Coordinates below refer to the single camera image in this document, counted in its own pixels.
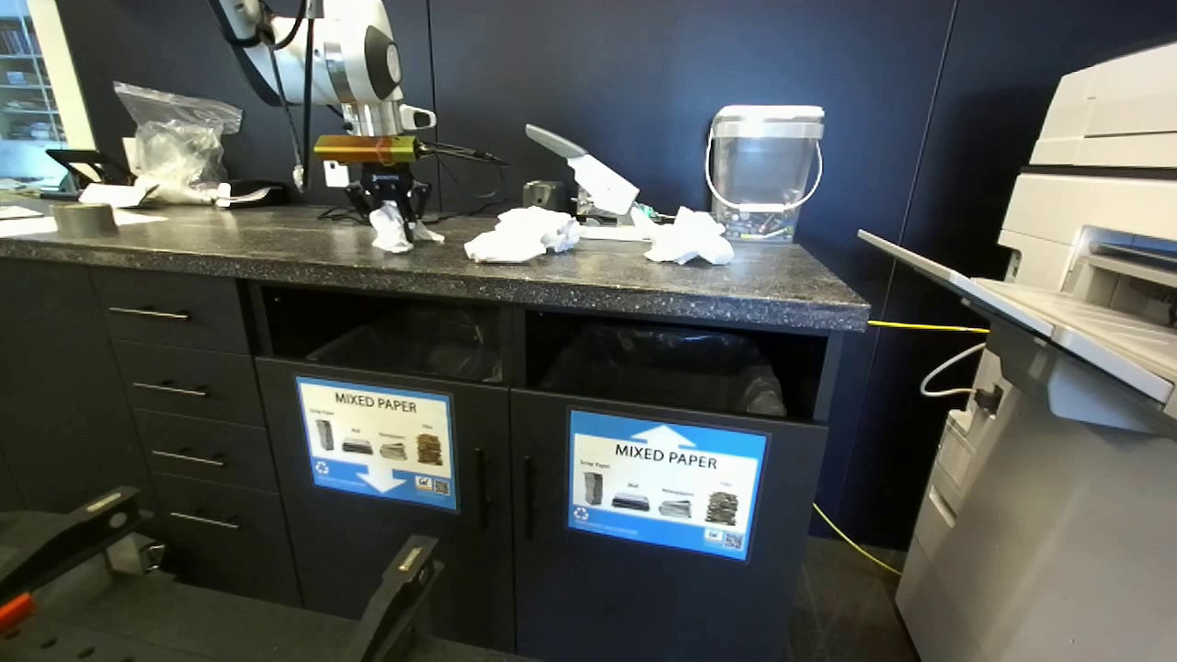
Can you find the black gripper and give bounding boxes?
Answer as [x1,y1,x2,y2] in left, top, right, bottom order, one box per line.
[345,163,434,232]

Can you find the black recycling bin lid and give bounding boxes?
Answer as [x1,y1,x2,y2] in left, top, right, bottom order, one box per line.
[0,200,875,662]

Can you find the clear plastic bag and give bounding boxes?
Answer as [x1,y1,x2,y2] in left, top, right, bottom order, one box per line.
[112,81,246,207]

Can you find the mixed paper sign down arrow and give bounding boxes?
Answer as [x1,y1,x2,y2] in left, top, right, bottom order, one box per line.
[294,370,461,516]

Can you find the black stand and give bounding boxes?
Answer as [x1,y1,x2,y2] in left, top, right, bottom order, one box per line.
[45,148,139,207]

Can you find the flat white paper sheet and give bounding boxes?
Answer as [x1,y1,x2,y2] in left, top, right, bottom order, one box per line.
[0,204,63,243]

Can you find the clear plastic bucket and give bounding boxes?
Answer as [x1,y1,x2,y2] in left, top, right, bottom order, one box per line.
[700,98,826,248]

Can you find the mixed paper sign up arrow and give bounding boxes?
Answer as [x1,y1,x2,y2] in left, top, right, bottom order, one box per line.
[562,407,770,562]

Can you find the large white printer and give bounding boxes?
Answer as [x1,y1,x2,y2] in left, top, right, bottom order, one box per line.
[858,34,1177,662]

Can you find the orange wrist camera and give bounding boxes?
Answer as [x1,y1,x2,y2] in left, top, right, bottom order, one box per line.
[308,134,432,172]

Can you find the black robot cable with connector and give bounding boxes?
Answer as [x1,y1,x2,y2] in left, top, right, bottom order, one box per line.
[419,140,506,172]

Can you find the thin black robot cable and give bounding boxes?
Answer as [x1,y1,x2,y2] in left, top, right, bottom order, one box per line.
[294,0,320,186]

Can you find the silver drawer handle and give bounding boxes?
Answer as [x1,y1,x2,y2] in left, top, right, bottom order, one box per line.
[166,508,246,535]
[128,378,212,405]
[104,303,196,329]
[146,444,229,472]

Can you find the white window frame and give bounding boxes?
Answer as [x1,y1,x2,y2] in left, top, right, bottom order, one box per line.
[0,0,101,193]

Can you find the dark perforated base plate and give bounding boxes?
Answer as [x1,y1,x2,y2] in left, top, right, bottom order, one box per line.
[0,508,407,662]

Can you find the yellow cable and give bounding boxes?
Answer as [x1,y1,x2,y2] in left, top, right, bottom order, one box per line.
[806,313,994,581]

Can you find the white cable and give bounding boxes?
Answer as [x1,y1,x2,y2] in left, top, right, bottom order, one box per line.
[915,338,989,401]

